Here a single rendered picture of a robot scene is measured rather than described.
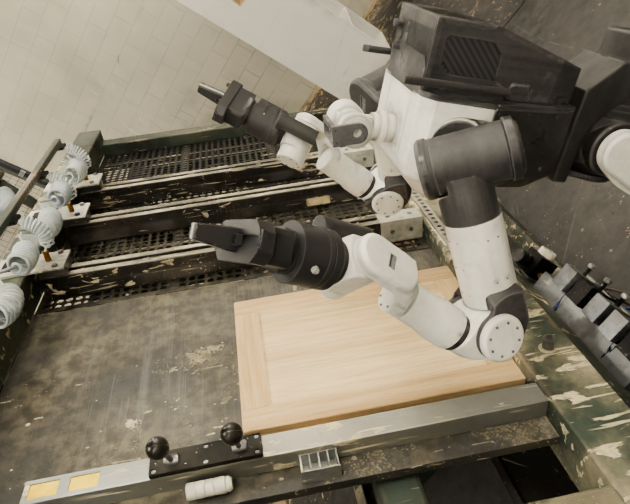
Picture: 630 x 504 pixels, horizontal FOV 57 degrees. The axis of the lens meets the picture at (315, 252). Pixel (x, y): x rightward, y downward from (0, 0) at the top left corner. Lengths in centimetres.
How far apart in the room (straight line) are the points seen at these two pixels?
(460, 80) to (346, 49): 419
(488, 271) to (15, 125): 690
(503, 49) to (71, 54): 618
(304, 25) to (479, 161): 428
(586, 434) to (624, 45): 69
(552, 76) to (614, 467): 64
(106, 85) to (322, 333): 587
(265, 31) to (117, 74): 232
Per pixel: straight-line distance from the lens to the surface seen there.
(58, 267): 167
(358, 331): 134
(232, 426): 97
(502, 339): 95
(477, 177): 88
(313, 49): 515
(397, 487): 111
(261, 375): 125
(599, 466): 108
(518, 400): 116
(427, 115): 98
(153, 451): 99
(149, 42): 670
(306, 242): 75
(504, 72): 104
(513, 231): 257
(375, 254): 81
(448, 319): 91
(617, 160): 122
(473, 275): 93
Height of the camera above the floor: 178
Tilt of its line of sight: 22 degrees down
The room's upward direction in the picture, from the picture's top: 65 degrees counter-clockwise
